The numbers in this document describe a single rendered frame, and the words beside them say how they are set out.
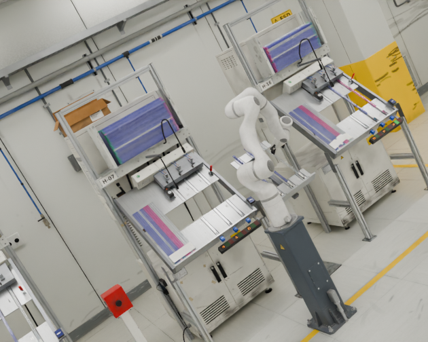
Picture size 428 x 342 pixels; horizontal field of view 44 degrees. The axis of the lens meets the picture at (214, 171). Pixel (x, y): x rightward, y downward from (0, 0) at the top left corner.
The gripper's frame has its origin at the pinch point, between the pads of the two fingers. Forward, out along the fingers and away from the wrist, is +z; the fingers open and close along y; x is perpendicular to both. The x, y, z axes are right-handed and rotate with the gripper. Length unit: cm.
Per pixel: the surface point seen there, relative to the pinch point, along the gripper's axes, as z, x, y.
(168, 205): 23, -21, 79
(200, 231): 18, 9, 76
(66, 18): 48, -251, 21
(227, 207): 18, 7, 50
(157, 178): 21, -42, 72
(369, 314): 9, 117, 36
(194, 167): 18, -32, 47
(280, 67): 3, -58, -60
